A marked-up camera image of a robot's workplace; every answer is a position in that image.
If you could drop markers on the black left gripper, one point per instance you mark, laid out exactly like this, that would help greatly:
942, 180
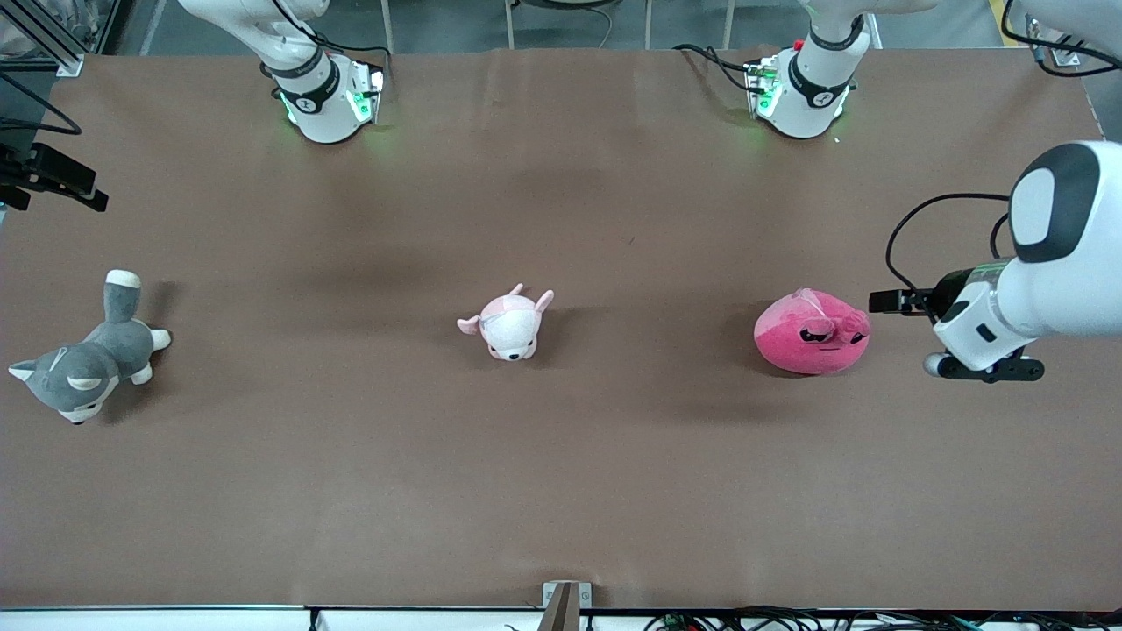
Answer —
944, 293

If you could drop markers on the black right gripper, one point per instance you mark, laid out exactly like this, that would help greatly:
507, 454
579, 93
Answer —
42, 168

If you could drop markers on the hot pink round plush toy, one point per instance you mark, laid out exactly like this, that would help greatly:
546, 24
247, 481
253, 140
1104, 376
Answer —
802, 337

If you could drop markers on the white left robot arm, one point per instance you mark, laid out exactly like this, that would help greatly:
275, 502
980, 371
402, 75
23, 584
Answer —
1069, 298

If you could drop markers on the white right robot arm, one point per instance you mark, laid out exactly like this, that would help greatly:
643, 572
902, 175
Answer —
324, 114

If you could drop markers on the grey white husky plush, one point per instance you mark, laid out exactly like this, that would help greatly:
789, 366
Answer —
88, 368

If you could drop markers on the brown table cloth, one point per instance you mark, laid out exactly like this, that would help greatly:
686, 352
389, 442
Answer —
561, 456

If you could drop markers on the light pink plush puppy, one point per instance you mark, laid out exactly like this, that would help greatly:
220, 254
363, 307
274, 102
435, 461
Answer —
508, 329

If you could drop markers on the aluminium frame profile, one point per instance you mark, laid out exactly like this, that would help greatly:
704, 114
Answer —
68, 64
1068, 58

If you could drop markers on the grey metal post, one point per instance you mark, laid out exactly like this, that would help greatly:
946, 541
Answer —
729, 24
511, 24
649, 24

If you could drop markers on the metal bracket with post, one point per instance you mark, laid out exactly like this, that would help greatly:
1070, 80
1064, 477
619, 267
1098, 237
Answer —
565, 605

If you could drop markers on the white table edge rail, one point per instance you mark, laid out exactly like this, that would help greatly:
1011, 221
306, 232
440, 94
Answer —
175, 620

